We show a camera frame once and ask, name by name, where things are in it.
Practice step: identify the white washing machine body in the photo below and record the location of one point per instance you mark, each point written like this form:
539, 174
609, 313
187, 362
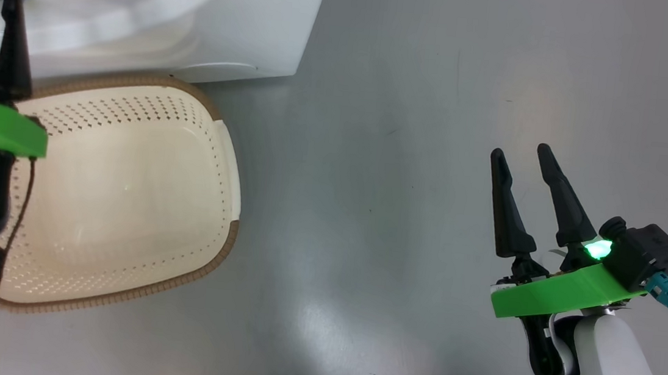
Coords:
234, 12

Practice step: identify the cream plastic laundry basket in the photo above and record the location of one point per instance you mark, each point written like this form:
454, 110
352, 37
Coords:
125, 192

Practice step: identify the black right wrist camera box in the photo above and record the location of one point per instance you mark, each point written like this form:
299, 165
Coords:
646, 254

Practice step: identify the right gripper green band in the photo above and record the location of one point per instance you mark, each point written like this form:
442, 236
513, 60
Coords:
563, 292

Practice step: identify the round white filter cover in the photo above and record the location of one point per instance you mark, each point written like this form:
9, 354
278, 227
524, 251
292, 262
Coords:
216, 69

